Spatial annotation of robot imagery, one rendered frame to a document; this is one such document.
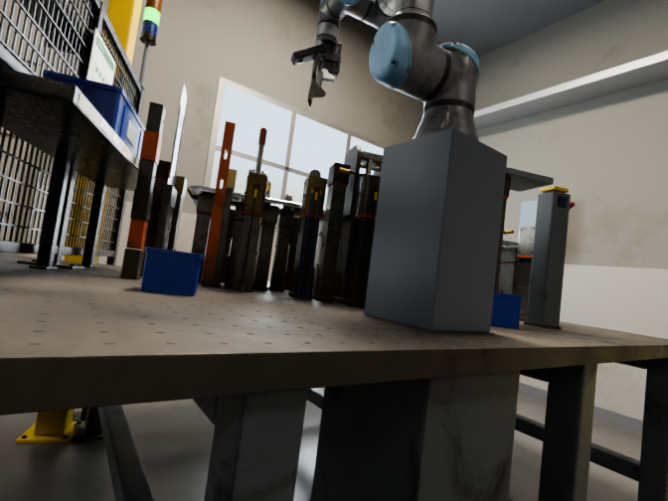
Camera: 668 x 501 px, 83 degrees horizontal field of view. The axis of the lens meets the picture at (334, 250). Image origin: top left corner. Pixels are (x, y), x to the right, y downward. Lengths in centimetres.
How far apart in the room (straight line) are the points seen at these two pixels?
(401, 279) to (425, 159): 26
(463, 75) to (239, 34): 277
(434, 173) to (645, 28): 332
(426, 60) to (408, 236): 37
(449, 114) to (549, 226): 63
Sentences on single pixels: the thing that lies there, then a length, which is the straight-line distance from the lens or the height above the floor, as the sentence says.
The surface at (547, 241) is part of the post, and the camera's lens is 139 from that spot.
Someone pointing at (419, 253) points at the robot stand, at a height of 85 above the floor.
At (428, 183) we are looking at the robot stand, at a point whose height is 99.
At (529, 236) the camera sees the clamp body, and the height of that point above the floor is 102.
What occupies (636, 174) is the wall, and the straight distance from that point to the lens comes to 355.
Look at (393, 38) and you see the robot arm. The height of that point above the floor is 127.
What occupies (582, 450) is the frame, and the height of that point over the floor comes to 44.
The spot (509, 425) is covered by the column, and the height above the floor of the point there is 51.
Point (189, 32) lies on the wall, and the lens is 340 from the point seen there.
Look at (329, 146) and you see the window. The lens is 365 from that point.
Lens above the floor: 78
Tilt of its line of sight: 4 degrees up
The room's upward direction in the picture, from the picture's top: 7 degrees clockwise
